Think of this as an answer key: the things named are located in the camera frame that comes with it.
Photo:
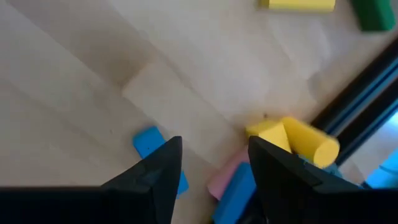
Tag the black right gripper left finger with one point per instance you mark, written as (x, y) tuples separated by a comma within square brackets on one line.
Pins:
[(124, 205)]

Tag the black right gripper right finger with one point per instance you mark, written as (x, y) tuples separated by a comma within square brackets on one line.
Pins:
[(295, 202)]

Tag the yellow plank block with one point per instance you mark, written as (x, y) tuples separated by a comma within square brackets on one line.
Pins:
[(298, 4)]

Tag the blue plank block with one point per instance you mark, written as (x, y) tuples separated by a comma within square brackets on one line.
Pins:
[(146, 141), (236, 194)]

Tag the yellow cube block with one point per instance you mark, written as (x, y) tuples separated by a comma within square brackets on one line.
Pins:
[(273, 135)]

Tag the pink block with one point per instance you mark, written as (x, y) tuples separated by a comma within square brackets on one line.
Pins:
[(228, 177)]

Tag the green plank block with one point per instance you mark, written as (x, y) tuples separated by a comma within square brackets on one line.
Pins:
[(373, 14)]

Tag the black aluminium table frame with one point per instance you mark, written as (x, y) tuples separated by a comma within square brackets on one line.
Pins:
[(367, 102)]

